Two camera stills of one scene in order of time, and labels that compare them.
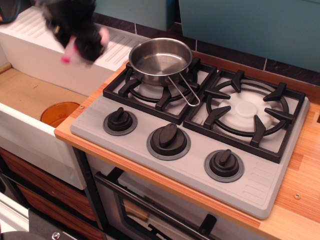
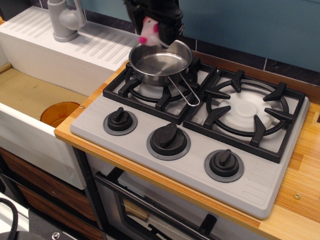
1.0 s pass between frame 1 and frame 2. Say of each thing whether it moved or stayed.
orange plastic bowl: stayed
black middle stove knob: stayed
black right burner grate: stayed
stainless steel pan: stayed
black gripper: moved
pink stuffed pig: moved
